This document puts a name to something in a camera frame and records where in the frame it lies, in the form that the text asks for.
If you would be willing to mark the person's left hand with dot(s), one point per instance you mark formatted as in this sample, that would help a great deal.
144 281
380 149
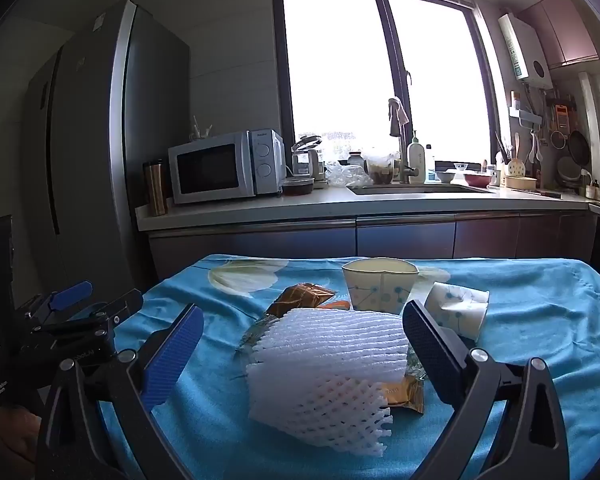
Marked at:
15 435

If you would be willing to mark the dented white paper cup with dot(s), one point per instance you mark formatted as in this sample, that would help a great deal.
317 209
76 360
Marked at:
377 290

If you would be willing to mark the white soap bottle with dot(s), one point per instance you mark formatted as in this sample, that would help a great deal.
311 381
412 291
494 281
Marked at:
416 162

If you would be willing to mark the crushed white paper cup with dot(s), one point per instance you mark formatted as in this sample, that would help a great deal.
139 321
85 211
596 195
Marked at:
455 310

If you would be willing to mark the light blue wall rack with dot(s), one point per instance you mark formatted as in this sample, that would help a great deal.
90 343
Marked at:
525 116

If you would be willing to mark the pink wall cabinet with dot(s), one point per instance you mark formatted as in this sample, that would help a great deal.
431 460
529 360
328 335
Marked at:
562 30

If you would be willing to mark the metal kitchen faucet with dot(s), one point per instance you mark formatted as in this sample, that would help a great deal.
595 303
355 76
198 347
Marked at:
402 160

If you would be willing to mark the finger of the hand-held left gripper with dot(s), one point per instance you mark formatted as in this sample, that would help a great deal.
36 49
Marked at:
125 304
72 292

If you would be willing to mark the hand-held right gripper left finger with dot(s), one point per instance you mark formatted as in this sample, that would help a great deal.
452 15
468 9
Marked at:
172 360

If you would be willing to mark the red bowl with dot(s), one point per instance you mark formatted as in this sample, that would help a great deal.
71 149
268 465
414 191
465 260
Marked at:
477 179

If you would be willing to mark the brown kitchen base cabinets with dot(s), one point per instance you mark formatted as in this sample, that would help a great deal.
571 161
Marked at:
405 237

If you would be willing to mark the grey refrigerator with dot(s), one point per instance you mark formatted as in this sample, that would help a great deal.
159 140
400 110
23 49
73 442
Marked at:
90 135

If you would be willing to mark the black frying pan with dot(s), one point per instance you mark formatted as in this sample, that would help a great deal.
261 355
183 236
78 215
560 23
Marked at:
579 149

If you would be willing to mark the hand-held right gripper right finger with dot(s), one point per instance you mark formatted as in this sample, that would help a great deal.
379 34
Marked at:
427 352

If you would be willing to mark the white water heater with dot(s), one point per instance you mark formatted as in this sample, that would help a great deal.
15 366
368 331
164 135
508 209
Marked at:
525 52

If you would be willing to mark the orange grater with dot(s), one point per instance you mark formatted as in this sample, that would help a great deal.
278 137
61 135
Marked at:
561 116

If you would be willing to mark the kitchen sink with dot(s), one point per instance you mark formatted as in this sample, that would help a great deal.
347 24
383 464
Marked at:
420 189

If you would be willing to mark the broad orange peel piece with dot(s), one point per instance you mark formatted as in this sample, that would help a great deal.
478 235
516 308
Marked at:
337 305

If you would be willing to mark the white microwave oven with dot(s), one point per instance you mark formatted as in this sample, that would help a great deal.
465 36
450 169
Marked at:
215 170

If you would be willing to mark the small white bowl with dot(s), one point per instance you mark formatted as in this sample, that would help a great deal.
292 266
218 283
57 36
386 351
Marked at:
446 176

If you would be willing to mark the clear plastic bag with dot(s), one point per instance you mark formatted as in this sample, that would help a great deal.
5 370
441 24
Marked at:
347 175

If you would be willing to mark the brown foil wrapper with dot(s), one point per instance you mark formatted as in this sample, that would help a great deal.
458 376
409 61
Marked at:
300 297
405 394

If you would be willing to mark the blue flower print tablecloth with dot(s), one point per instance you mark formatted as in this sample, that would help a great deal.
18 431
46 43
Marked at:
520 320

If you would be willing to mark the glass electric kettle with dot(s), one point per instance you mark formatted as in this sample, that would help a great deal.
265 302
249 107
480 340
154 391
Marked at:
307 160

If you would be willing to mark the yellow baking dish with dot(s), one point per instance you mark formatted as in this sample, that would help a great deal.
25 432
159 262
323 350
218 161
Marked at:
520 183

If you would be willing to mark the white foam fruit net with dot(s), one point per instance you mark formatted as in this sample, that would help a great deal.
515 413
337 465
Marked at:
320 415

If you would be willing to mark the kitchen window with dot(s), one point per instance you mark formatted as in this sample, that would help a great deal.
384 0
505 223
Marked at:
340 60

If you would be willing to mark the dark food container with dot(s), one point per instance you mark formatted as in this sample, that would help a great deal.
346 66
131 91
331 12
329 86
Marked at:
297 187

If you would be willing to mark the brown glass jar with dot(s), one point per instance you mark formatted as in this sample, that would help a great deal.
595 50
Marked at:
381 172

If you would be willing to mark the white tissue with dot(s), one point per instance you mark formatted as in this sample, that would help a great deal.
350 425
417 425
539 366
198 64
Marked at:
330 345

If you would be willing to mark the metal strainer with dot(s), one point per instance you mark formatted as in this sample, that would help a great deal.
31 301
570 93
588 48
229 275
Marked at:
557 140

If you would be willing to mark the slotted spatula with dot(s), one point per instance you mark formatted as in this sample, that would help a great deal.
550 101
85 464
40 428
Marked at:
516 166

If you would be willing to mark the rag on faucet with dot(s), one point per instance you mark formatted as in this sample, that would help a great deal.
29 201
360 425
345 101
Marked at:
399 111

